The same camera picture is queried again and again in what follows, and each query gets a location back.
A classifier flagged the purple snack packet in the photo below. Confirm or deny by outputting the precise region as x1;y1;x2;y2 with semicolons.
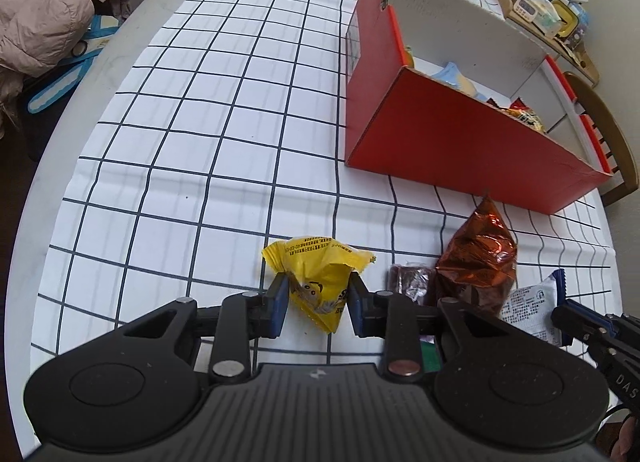
387;264;435;306

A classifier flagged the white blue snack packet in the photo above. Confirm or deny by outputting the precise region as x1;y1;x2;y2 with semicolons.
500;268;566;347

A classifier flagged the green snack packet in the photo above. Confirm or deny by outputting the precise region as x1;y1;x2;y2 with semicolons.
420;335;442;373

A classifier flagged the yellow snack packet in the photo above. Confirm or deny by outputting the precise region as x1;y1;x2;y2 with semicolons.
262;237;376;333

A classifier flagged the brown foil snack bag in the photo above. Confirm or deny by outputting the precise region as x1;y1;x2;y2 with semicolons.
430;196;518;316

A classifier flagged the red yellow snack bag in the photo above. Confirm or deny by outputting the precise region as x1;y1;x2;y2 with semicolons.
487;98;546;134

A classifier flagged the light blue cookie bag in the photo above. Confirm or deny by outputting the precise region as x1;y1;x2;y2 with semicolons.
431;61;488;102

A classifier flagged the wooden chair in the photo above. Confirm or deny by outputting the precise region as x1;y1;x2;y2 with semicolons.
563;72;639;206

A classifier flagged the white checkered tablecloth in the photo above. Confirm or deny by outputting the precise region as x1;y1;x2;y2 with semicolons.
30;0;622;368

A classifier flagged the red cardboard box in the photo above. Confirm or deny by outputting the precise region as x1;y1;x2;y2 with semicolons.
345;0;611;214

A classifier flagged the wooden corner shelf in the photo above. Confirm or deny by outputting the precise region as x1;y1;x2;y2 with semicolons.
498;0;600;87

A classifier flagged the green tissue pack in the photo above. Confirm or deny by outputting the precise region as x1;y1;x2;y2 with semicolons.
532;0;560;38

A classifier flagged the blue white chair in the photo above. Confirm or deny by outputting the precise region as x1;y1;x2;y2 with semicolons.
23;16;120;114

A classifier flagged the white digital timer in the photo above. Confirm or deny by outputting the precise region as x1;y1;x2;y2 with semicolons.
513;0;539;23

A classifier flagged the pink puffer jacket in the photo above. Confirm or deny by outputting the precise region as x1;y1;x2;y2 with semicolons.
1;0;130;128

